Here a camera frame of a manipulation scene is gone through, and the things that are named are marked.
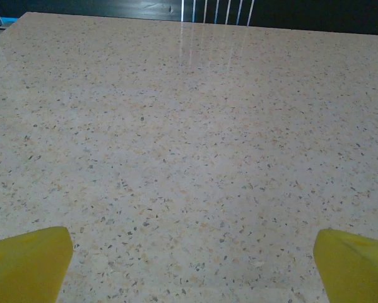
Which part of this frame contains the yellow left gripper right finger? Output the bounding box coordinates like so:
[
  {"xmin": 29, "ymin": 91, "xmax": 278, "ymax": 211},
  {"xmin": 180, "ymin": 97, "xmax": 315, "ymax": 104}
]
[{"xmin": 312, "ymin": 229, "xmax": 378, "ymax": 303}]

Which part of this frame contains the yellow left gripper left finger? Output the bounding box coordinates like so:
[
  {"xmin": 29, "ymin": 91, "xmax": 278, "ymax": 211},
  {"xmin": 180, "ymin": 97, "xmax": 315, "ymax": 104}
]
[{"xmin": 0, "ymin": 225, "xmax": 74, "ymax": 303}]

